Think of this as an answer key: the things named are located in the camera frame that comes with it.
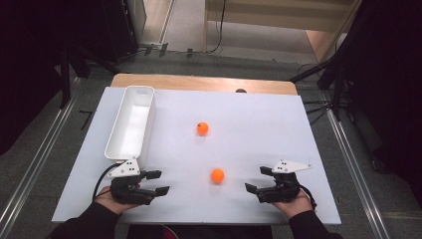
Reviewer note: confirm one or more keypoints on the white board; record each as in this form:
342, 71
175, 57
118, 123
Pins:
252, 139

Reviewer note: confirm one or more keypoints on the metal floor rail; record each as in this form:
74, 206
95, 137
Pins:
36, 159
355, 166

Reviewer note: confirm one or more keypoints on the orange ball with black mark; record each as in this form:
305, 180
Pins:
202, 128

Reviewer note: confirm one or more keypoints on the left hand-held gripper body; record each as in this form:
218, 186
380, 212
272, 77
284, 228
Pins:
127, 192

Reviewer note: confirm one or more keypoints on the wooden table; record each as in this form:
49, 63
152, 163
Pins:
199, 82

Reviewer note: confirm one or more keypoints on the plain orange ball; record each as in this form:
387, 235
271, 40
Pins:
217, 175

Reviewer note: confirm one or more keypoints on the black metal stand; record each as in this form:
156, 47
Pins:
336, 83
64, 79

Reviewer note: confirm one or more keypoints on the black cabinet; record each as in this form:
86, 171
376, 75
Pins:
119, 26

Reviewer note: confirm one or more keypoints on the light wooden shelf unit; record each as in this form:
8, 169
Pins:
278, 16

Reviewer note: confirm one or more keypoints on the person's left hand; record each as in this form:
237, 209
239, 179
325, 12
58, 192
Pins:
109, 202

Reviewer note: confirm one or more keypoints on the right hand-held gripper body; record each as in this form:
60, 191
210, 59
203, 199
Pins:
282, 189

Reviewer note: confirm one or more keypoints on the white plastic bin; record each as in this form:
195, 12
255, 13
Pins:
131, 126

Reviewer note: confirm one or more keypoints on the person's right hand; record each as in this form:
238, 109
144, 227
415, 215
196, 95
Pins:
295, 205

